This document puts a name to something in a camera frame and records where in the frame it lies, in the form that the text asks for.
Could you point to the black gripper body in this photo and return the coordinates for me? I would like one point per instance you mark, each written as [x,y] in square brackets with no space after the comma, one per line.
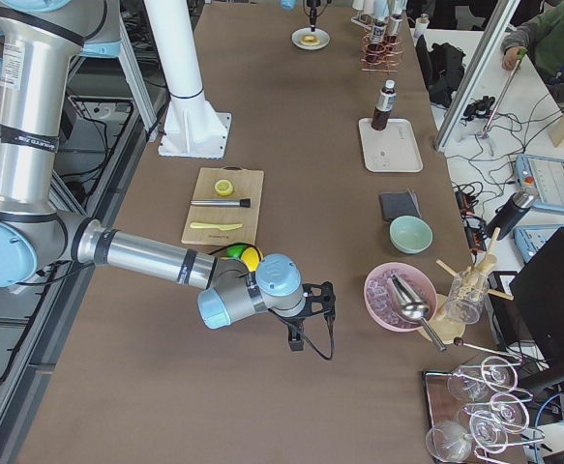
[312,7]
[293,330]

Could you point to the glazed ring donut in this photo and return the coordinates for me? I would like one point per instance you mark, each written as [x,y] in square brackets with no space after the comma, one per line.
[309,40]

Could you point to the dark tea bottle on tray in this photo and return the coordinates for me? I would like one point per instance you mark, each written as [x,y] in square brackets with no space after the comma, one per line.
[384,105]

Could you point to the cream rabbit tray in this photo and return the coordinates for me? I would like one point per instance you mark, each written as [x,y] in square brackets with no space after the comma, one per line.
[392,150]

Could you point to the white round plate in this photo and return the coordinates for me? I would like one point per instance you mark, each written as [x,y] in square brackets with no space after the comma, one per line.
[321,34]

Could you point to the pink bowl with ice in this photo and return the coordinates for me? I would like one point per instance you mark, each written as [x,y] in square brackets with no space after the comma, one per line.
[382,300]

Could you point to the bottle lying in rack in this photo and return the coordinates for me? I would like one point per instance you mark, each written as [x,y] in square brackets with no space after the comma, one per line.
[378,29]

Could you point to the yellow lemon upper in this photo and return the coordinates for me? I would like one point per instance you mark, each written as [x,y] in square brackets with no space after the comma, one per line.
[251,257]

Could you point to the steel ice scoop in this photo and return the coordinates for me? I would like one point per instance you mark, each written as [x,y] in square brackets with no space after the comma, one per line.
[414,308]

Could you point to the green lime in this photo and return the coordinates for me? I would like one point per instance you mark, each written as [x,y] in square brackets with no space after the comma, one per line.
[236,251]

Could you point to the mint green bowl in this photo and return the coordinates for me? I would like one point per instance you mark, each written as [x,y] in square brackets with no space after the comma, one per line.
[410,235]

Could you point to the grey folded cloth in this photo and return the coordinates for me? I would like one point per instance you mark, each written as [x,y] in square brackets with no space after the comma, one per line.
[399,204]

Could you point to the steel cylindrical muddler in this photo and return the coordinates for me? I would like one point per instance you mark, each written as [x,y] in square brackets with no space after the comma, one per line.
[223,202]

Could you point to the wooden mug tree stand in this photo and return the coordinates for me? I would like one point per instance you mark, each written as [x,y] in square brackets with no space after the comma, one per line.
[448,329]

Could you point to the wooden cutting board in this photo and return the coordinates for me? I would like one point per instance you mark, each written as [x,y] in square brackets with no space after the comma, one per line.
[247,184]

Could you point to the yellow plastic knife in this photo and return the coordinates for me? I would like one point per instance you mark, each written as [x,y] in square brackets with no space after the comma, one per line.
[217,226]

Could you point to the half lemon slice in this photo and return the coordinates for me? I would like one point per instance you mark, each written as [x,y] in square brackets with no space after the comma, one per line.
[223,187]

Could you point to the clear glass pitcher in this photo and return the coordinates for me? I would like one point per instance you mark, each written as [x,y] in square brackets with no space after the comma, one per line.
[465,300]

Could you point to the wine glass on rack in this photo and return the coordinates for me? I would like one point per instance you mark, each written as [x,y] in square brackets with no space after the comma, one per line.
[466,384]

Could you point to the black thermos bottle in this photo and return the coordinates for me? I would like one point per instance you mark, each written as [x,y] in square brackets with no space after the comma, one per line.
[517,206]

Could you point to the teach pendant tablet near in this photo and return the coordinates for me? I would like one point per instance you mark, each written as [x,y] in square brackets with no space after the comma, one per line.
[530,238]

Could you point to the teach pendant tablet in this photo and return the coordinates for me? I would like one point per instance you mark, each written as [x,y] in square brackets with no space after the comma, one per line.
[530,238]
[546,176]

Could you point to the black computer monitor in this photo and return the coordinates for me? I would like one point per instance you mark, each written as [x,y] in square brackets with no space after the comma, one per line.
[538,291]

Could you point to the seated person green jacket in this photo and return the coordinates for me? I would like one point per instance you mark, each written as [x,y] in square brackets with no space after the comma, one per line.
[543,39]

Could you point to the teach pendant tablet far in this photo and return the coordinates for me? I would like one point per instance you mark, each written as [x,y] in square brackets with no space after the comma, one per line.
[546,176]

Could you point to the copper wire bottle rack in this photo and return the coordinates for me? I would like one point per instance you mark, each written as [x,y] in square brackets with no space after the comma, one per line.
[382,58]

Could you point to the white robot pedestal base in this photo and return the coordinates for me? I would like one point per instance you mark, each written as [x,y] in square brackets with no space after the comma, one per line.
[192,127]

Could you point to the aluminium frame post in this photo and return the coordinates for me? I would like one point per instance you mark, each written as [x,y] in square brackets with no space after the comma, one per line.
[488,43]

